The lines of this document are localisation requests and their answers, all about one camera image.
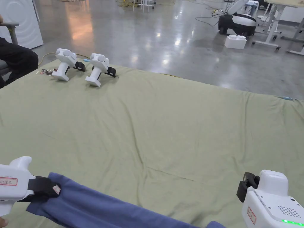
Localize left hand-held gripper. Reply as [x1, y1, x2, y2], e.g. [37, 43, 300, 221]
[0, 156, 61, 217]

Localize grey chair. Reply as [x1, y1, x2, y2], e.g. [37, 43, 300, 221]
[0, 22, 20, 77]

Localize black and white robot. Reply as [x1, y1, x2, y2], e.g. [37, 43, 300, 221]
[218, 0, 258, 37]

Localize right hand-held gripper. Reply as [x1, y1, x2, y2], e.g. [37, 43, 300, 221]
[237, 170, 304, 228]

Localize spare white hand-held gripper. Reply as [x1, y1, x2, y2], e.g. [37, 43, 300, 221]
[51, 48, 86, 82]
[85, 53, 117, 88]

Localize white foam block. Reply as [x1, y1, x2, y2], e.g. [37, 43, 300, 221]
[224, 34, 247, 50]

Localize small dark red pieces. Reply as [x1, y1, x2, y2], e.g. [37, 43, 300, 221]
[39, 68, 57, 76]

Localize white metal frame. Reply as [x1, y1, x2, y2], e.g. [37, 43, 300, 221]
[132, 0, 156, 12]

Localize dark blue garment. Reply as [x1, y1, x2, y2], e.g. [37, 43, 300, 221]
[26, 172, 227, 228]

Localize bed with pale green sheet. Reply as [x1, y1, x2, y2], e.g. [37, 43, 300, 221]
[0, 59, 304, 228]

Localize white desk on wheels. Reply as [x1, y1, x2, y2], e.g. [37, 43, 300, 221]
[251, 0, 304, 56]

